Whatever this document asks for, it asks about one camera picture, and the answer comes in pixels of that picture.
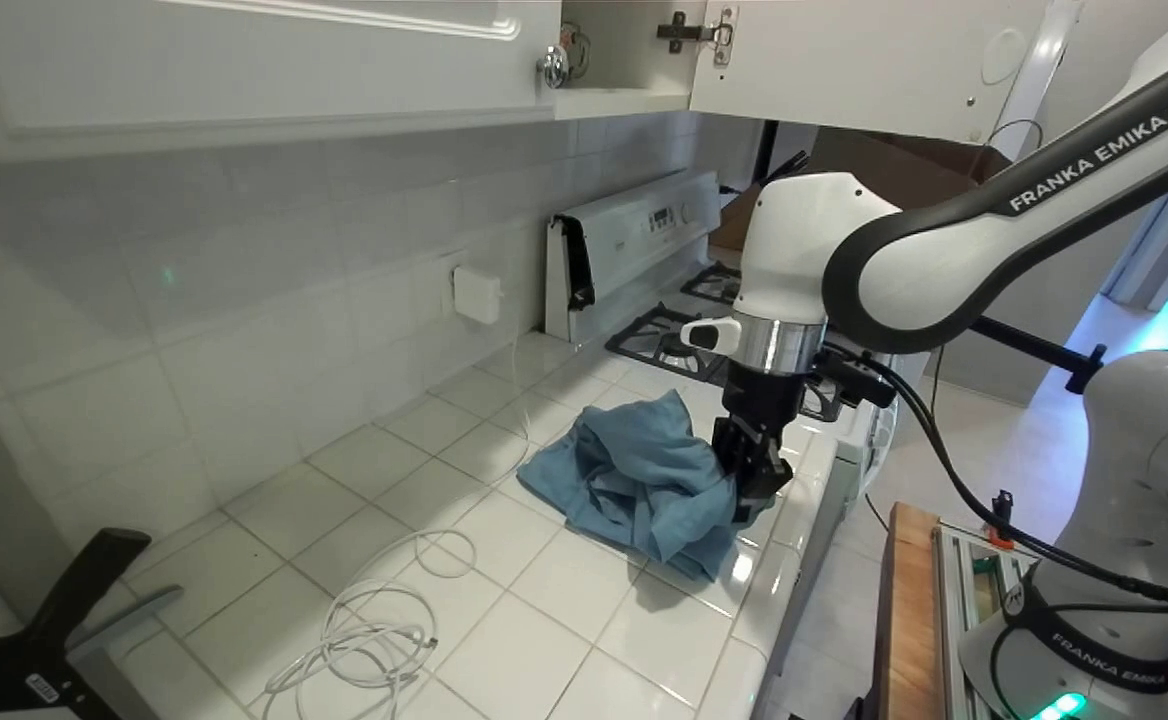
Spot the black metal bar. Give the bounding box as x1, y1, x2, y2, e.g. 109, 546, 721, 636
965, 312, 1113, 399

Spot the white gas stove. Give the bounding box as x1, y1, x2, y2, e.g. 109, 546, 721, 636
541, 169, 911, 454

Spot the wall power outlet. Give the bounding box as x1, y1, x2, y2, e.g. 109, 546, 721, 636
447, 266, 509, 327

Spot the round upper cabinet knob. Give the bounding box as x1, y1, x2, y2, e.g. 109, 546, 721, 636
535, 42, 577, 93

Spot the cabinet door hinge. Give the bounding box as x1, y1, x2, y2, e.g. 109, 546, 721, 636
652, 9, 738, 74

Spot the black camera stand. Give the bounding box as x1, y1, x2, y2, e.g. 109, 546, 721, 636
0, 523, 187, 720

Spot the white upper cabinet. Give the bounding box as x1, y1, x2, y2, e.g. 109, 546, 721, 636
0, 0, 1079, 169

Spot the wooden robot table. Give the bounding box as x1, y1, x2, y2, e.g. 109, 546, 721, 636
873, 501, 953, 720

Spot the brown cardboard box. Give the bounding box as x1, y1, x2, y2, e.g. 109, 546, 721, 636
708, 128, 1016, 269

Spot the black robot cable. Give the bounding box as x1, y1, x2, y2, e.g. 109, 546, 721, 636
859, 349, 1168, 622

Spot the blue cloth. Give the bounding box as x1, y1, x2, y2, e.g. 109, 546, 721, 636
514, 390, 747, 590

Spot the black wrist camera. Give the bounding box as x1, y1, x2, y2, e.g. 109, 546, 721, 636
809, 339, 899, 420

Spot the white thin cable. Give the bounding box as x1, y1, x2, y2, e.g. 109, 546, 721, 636
254, 523, 481, 720

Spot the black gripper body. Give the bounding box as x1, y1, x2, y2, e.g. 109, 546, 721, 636
712, 368, 805, 463

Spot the white base cabinet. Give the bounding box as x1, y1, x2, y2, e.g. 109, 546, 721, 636
750, 396, 911, 720

